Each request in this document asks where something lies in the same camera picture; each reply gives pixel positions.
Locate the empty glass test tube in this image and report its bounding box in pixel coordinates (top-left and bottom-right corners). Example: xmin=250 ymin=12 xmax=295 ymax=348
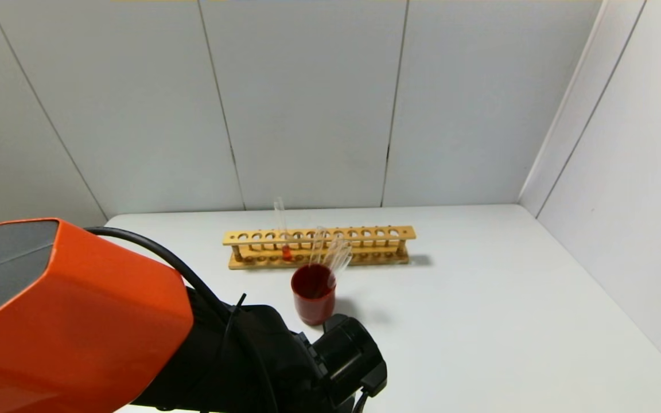
xmin=327 ymin=246 xmax=354 ymax=290
xmin=322 ymin=236 xmax=347 ymax=275
xmin=309 ymin=227 xmax=328 ymax=269

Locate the test tube with red pigment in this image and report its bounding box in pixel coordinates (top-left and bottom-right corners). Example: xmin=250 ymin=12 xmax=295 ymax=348
xmin=275 ymin=197 xmax=293 ymax=262

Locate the wooden test tube rack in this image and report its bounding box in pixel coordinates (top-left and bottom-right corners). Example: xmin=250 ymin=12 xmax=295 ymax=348
xmin=223 ymin=225 xmax=417 ymax=270

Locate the red plastic cup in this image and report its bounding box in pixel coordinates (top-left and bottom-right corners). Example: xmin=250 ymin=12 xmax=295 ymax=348
xmin=291 ymin=264 xmax=337 ymax=326

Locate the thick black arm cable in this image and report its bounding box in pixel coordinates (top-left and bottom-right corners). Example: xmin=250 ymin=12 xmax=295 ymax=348
xmin=84 ymin=227 xmax=234 ymax=322

